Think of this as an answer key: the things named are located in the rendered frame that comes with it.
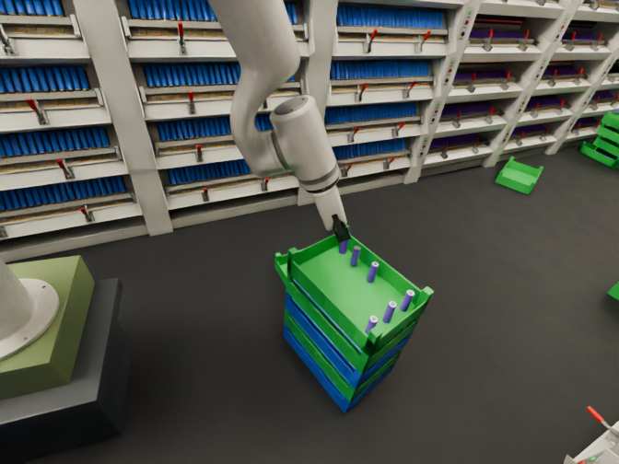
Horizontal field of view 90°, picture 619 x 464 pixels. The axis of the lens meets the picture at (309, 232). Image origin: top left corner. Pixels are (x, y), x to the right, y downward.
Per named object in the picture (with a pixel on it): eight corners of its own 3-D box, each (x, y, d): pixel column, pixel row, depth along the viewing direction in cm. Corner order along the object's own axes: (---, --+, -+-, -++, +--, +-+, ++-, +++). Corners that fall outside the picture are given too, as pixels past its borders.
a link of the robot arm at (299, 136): (293, 188, 59) (339, 170, 58) (262, 125, 51) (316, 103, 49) (290, 165, 65) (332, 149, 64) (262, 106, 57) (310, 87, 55)
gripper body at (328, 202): (298, 170, 67) (315, 208, 75) (305, 197, 60) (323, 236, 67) (331, 156, 66) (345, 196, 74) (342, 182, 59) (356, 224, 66)
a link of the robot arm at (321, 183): (293, 164, 65) (298, 175, 67) (298, 187, 59) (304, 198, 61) (331, 148, 64) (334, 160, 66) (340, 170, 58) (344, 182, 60)
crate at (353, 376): (284, 307, 94) (285, 290, 89) (333, 278, 104) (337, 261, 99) (355, 389, 77) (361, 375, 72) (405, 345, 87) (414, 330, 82)
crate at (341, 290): (286, 271, 83) (287, 249, 78) (341, 243, 94) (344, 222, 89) (367, 357, 67) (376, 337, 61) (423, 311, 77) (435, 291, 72)
